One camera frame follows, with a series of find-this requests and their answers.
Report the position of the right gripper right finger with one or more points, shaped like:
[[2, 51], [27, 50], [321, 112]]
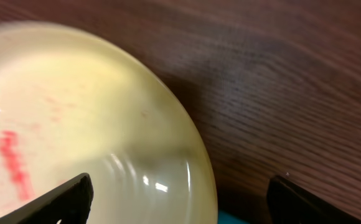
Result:
[[288, 203]]

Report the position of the green plate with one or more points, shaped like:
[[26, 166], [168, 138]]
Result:
[[72, 103]]

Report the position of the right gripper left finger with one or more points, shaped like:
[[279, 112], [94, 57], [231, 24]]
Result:
[[69, 203]]

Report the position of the teal plastic tray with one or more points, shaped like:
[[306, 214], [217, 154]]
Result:
[[226, 218]]

